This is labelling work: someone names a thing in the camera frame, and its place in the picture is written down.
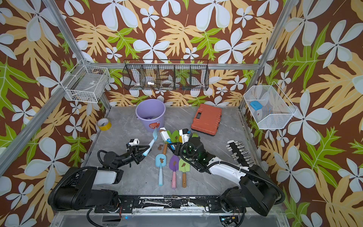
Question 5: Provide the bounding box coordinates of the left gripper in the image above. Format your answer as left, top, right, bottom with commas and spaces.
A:
116, 146, 150, 170

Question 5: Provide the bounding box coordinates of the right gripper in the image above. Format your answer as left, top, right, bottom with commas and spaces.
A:
167, 142, 199, 162

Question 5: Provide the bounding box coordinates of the purple trowel pink handle front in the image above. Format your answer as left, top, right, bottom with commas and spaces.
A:
169, 155, 179, 189

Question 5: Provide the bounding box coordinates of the blue trowel blue handle front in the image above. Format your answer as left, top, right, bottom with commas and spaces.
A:
155, 154, 167, 186

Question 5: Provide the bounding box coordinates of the blue trowel blue handle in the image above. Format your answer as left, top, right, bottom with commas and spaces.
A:
142, 128, 157, 157
155, 154, 167, 186

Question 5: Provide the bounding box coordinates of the blue trowel blue handle back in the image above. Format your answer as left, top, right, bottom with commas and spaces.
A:
142, 128, 157, 157

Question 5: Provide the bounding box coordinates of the white brush blue handle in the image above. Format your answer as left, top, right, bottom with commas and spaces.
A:
159, 128, 178, 152

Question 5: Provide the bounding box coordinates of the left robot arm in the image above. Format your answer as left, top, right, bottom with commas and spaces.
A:
48, 144, 151, 211

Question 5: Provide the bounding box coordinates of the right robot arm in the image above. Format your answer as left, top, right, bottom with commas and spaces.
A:
168, 137, 285, 216

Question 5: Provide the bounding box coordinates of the purple plastic bucket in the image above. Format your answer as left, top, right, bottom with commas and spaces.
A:
136, 99, 166, 132

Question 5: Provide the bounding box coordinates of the red plastic tool case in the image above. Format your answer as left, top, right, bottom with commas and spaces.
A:
191, 104, 222, 136

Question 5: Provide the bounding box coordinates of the yellow tape roll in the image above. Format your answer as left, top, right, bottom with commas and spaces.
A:
97, 118, 112, 131

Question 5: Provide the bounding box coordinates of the blue item in basket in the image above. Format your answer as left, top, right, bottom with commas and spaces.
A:
250, 100, 263, 111

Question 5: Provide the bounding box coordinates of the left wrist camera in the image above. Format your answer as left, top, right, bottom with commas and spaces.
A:
128, 139, 140, 147

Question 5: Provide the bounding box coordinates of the lime trowel wooden handle right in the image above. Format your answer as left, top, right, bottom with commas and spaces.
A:
179, 159, 191, 188

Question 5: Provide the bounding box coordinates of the green trowel wooden handle right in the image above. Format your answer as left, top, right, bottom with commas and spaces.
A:
171, 130, 180, 143

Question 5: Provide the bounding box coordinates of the green trowel wooden handle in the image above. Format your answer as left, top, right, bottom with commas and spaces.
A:
160, 128, 171, 155
171, 130, 180, 143

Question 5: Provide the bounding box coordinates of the green trowel wooden handle left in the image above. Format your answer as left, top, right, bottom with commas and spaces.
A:
160, 128, 171, 155

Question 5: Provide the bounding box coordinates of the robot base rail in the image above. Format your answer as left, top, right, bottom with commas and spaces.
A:
94, 195, 247, 215

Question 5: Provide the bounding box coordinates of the black wire basket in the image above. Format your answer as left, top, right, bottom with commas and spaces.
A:
121, 59, 210, 91

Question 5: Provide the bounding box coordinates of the white wire basket left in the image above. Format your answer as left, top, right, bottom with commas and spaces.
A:
61, 60, 110, 103

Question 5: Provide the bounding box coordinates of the white wire basket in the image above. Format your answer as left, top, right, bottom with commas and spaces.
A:
61, 60, 110, 103
244, 82, 297, 130

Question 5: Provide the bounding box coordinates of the white wire basket right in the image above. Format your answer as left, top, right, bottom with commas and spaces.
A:
244, 82, 297, 130

